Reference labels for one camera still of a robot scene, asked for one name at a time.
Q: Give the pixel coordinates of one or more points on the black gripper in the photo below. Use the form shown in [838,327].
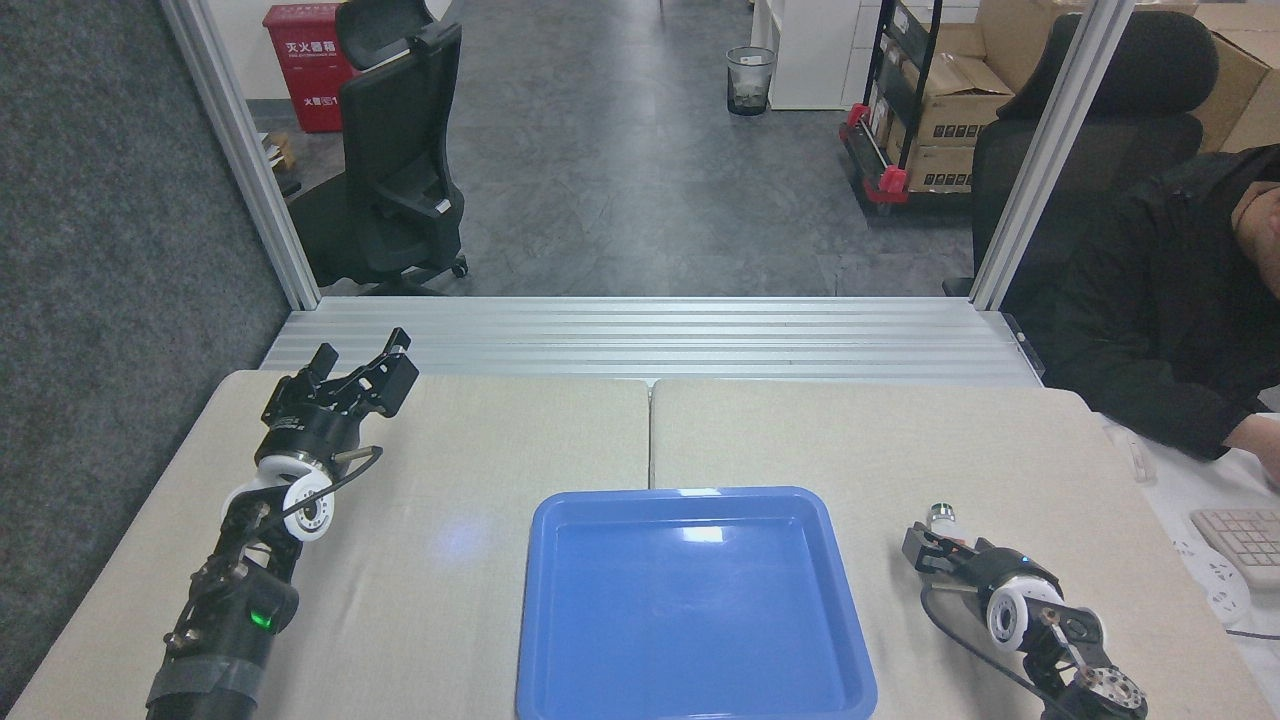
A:
[1005,568]
[308,425]

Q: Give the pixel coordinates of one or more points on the white orange switch part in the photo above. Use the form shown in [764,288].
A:
[942,518]

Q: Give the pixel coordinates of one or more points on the blue plastic tray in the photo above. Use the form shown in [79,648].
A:
[690,620]

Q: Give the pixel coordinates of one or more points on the person's hand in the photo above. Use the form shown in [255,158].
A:
[1260,450]

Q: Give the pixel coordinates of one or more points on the black office chair with headrest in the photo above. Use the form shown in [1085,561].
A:
[395,150]

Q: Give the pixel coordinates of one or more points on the grey felt partition panel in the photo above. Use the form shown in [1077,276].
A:
[110,300]

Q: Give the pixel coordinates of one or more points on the white power strip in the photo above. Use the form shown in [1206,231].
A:
[1215,585]

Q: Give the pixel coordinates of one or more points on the beige keyboard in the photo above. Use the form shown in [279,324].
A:
[1250,540]

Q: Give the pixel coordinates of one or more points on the person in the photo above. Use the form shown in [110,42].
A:
[1150,320]

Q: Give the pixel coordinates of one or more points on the red fire extinguisher box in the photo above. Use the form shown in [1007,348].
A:
[305,70]

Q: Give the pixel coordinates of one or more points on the small printed cardboard box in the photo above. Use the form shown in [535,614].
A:
[940,168]

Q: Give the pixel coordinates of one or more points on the black red storage cart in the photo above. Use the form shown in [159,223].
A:
[880,150]

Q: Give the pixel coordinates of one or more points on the open cardboard box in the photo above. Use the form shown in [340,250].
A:
[960,100]

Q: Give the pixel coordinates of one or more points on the black round-backed office chair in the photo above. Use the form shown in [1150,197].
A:
[1130,130]

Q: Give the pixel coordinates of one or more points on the black mesh trash bin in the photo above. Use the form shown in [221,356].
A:
[750,80]

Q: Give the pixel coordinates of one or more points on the white cabinet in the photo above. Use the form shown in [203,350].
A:
[810,50]

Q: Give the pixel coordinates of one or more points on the silver aluminium post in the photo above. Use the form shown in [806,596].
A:
[1050,150]
[245,150]

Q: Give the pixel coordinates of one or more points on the silver aluminium rail platform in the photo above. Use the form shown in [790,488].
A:
[650,340]

